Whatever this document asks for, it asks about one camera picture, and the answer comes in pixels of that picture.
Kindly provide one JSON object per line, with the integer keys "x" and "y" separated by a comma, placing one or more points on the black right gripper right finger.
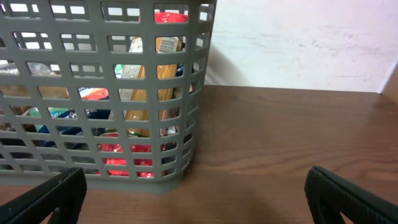
{"x": 331, "y": 198}

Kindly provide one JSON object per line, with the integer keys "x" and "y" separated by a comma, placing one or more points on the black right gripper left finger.
{"x": 60, "y": 199}

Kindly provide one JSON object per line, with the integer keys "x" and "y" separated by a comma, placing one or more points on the beige brown snack bag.
{"x": 52, "y": 92}

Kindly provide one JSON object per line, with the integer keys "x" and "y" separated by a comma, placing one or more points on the grey plastic basket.
{"x": 85, "y": 42}

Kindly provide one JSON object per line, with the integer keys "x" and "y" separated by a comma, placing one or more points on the orange tan cracker package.
{"x": 162, "y": 45}

